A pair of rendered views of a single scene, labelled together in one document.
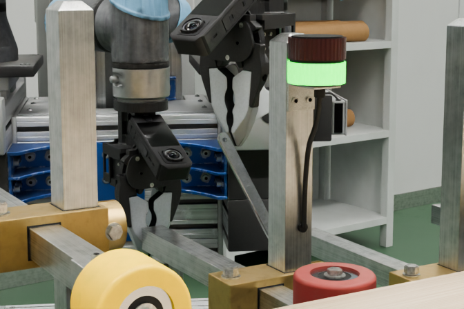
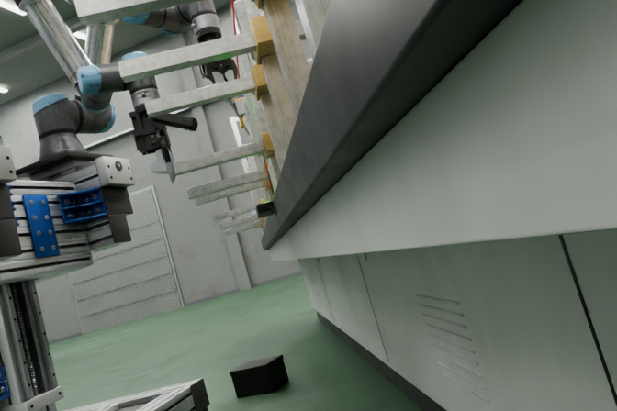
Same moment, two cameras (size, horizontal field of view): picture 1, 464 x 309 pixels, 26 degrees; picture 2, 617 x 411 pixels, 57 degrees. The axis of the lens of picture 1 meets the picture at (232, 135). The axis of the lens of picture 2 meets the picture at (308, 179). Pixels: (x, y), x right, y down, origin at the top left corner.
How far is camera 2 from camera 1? 1.55 m
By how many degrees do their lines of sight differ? 69
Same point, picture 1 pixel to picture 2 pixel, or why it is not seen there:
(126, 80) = (151, 93)
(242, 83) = (229, 74)
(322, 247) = (207, 187)
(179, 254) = (213, 156)
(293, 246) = not seen: hidden behind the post
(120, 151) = (155, 127)
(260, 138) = (117, 178)
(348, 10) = not seen: outside the picture
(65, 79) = not seen: hidden behind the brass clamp
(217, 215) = (85, 238)
